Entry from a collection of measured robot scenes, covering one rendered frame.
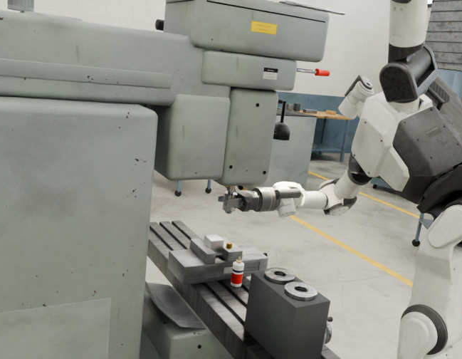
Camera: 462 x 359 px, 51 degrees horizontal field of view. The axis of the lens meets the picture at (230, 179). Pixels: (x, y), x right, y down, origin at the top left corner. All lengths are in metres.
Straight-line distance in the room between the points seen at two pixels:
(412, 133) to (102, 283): 0.95
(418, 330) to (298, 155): 5.11
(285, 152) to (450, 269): 4.98
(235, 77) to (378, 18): 9.67
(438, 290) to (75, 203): 1.02
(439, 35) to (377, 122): 9.28
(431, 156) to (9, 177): 1.08
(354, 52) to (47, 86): 9.64
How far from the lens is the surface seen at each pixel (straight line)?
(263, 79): 1.54
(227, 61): 1.47
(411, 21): 1.37
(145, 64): 1.38
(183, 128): 1.43
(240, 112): 1.53
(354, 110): 1.65
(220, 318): 1.60
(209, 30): 1.43
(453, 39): 10.51
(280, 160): 6.31
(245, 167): 1.58
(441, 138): 1.50
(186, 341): 1.65
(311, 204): 1.90
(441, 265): 1.50
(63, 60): 1.33
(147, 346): 1.80
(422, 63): 1.47
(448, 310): 1.55
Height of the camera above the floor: 1.71
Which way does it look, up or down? 14 degrees down
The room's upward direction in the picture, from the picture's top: 7 degrees clockwise
